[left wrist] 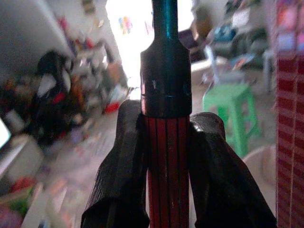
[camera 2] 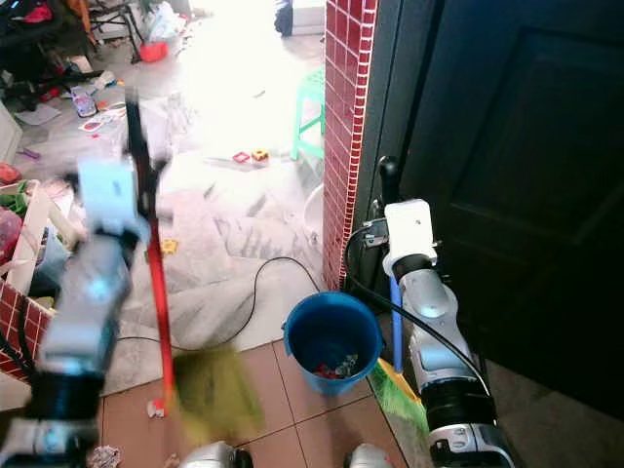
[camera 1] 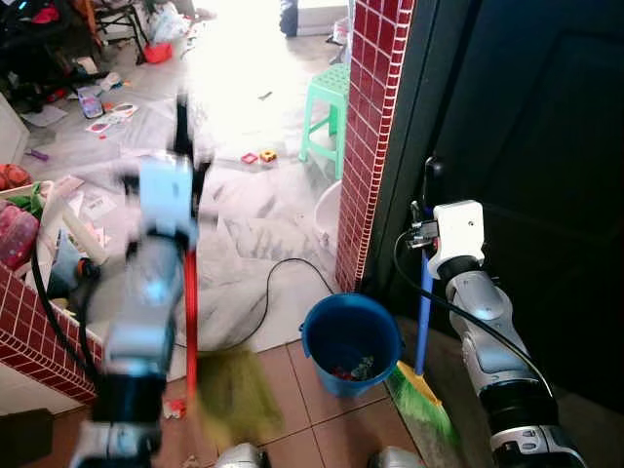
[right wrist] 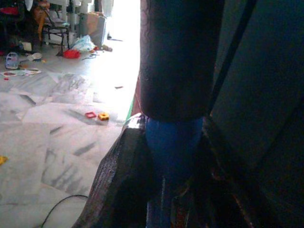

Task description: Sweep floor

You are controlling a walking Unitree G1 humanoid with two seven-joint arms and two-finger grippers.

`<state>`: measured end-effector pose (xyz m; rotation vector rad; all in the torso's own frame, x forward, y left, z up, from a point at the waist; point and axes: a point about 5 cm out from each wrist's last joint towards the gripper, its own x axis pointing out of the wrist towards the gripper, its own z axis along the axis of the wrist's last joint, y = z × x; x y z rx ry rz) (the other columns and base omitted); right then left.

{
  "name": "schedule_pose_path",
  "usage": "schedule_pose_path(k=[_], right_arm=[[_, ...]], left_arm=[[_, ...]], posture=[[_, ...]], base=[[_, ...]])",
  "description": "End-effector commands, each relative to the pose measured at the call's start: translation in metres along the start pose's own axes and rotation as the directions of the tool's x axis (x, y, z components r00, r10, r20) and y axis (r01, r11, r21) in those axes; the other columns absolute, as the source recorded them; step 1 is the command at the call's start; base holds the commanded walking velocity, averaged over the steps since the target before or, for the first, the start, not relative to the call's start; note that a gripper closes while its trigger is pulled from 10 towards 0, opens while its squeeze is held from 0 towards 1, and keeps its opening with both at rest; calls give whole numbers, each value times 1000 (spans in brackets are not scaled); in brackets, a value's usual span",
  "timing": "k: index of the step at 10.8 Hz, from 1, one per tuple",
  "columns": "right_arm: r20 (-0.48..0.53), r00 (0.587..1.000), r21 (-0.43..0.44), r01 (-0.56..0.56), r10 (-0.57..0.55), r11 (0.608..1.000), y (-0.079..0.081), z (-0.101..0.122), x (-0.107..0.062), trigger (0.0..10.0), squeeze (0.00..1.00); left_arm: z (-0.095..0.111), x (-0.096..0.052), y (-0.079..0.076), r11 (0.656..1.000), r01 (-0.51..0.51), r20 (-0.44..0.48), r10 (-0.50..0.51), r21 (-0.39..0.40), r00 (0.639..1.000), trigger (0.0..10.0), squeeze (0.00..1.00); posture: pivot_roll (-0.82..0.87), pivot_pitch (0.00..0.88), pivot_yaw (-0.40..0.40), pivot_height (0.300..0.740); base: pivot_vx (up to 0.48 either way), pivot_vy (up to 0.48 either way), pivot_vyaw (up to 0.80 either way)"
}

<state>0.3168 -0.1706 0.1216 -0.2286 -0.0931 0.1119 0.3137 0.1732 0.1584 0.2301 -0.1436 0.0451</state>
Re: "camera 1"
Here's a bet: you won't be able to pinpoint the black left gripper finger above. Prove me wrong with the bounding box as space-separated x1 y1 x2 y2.
174 93 194 157

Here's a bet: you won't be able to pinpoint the blue-handled green yellow broom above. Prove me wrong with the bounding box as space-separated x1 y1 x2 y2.
385 249 459 448

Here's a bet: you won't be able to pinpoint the red-handled yellow-green dustpan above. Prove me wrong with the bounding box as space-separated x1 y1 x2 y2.
178 244 286 449

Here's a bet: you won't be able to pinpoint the red plastic basin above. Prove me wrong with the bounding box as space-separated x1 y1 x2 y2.
143 42 175 65

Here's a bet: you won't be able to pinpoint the black door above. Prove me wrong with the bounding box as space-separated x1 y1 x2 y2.
366 0 624 412

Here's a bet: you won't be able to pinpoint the blue grey toy phone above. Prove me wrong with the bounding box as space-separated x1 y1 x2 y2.
76 88 106 119

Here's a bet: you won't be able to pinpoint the white round basin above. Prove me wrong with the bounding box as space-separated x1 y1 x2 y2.
314 180 344 245

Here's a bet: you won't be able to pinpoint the black chair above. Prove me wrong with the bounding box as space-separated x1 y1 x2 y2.
93 0 149 52

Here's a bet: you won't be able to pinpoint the blue plastic bucket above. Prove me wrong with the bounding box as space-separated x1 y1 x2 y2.
300 292 403 399

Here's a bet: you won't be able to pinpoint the red plastic bag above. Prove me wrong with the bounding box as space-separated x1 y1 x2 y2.
0 200 40 270

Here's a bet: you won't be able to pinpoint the silver right robot leg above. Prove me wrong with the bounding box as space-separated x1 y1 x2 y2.
369 447 422 468

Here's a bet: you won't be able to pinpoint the silver robot leg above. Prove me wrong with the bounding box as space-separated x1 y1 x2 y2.
369 447 422 468
214 444 271 468

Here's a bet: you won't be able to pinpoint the silver left robot leg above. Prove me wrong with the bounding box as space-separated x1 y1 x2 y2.
214 444 271 468

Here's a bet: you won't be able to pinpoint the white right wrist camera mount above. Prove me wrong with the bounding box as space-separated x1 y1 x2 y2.
429 200 487 279

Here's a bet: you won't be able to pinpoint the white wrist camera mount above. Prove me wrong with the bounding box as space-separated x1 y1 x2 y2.
136 154 198 240
429 200 487 279

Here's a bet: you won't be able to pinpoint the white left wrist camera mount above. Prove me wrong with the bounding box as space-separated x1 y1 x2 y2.
136 154 198 240

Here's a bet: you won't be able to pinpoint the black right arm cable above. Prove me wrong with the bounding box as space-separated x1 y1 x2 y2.
394 232 555 397

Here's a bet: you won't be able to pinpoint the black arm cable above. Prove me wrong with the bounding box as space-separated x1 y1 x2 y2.
394 232 555 397
29 242 100 383

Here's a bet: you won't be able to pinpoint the thin black floor cable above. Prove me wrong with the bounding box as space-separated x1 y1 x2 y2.
219 257 338 352

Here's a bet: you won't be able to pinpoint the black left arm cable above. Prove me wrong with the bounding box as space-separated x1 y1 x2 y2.
29 242 100 383

